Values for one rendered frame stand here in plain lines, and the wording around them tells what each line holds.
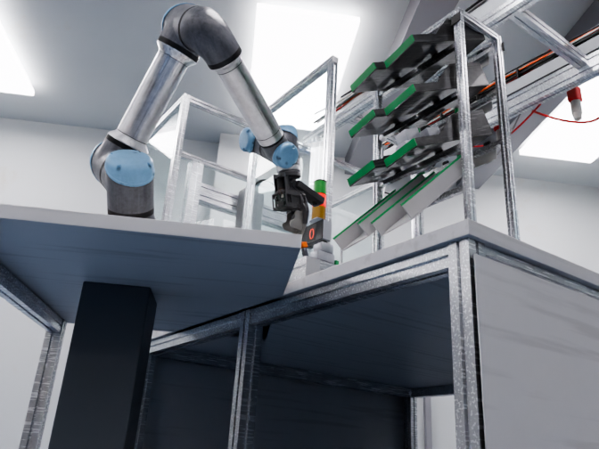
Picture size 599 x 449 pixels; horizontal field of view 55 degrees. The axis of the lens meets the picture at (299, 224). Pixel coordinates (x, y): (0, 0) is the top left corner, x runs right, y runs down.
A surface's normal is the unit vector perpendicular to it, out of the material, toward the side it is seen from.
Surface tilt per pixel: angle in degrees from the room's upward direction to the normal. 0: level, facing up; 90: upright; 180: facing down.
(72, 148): 90
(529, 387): 90
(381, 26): 180
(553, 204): 90
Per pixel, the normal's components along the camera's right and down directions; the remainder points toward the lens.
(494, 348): 0.59, -0.28
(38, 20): -0.06, 0.92
